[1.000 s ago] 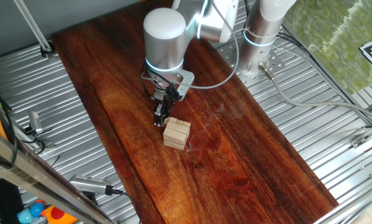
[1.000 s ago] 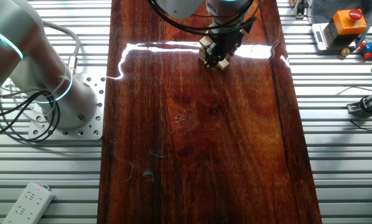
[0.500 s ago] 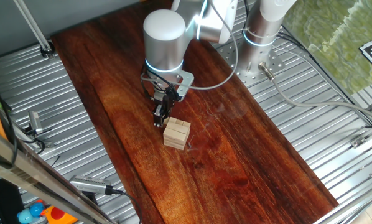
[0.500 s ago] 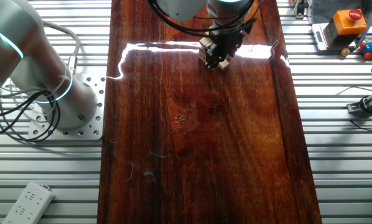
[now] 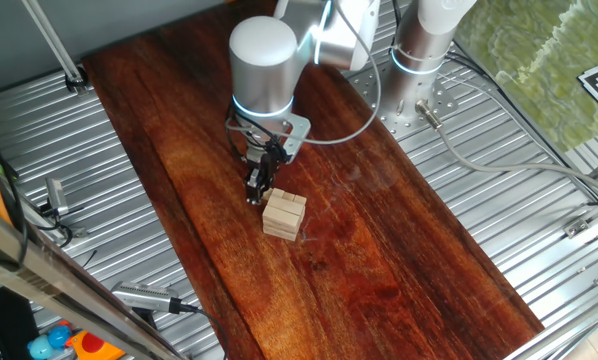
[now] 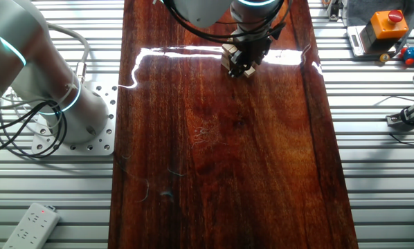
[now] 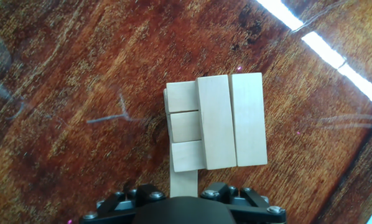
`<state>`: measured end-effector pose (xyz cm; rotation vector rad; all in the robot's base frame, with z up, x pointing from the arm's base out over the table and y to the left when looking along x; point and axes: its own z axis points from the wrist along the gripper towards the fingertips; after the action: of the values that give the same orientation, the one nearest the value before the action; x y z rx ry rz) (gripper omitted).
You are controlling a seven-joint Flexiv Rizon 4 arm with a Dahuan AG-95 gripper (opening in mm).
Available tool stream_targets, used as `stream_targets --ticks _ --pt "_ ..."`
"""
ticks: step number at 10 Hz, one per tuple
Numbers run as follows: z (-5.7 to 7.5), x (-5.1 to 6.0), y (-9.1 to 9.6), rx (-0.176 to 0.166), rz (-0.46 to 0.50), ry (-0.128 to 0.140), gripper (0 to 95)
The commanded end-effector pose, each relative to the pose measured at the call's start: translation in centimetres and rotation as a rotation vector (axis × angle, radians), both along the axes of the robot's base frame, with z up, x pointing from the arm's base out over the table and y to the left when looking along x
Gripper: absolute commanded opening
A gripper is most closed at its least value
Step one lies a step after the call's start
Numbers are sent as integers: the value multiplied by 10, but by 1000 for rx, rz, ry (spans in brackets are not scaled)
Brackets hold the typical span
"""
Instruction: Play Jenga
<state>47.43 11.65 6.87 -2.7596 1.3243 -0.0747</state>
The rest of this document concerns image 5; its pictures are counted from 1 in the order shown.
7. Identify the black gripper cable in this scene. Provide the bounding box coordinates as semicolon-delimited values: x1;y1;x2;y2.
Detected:
225;112;288;166

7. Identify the black small camera cable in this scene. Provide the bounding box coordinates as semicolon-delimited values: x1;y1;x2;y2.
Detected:
31;199;88;250

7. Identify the dark red wooden board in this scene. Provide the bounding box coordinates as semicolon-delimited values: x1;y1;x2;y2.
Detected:
81;0;545;360

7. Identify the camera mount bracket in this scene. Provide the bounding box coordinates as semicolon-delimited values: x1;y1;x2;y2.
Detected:
128;307;161;332

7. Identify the black ribbed camera cable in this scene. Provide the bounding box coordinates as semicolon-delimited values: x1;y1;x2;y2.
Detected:
167;297;230;360

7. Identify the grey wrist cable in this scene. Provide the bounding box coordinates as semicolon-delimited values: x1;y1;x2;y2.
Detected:
224;0;383;147

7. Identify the black equipment case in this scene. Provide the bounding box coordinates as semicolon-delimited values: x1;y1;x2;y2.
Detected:
0;287;40;360

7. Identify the grey base cable with connector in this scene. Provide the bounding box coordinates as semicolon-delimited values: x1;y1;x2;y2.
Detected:
414;98;598;199

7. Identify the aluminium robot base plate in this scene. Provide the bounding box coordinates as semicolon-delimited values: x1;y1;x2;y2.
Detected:
348;62;460;142

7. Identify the silver ribbed camera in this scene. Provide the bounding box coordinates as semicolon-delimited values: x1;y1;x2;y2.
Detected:
110;280;180;314

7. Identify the black hanging cable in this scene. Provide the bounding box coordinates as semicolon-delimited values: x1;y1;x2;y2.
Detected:
0;117;31;274

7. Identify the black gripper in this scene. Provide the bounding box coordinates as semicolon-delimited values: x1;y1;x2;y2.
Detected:
243;142;286;206

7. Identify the orange emergency stop box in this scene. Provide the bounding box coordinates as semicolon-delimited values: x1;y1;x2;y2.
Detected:
64;329;128;360

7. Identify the aluminium corner bracket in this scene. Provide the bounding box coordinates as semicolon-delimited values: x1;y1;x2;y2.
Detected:
562;212;593;240

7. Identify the black base cable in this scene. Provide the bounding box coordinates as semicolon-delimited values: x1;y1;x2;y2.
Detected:
441;49;598;206

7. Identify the steel frame bar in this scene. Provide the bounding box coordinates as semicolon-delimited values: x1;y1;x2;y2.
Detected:
0;197;188;360

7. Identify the aluminium stand pole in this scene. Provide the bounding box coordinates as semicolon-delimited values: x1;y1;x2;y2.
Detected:
21;0;90;97

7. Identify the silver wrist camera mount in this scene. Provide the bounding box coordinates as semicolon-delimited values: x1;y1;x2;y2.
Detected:
277;113;313;165

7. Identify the small grey camera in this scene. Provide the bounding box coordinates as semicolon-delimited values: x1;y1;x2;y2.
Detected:
45;176;71;217

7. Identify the light blue round toy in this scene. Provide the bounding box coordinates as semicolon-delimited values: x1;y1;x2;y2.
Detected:
26;333;55;360

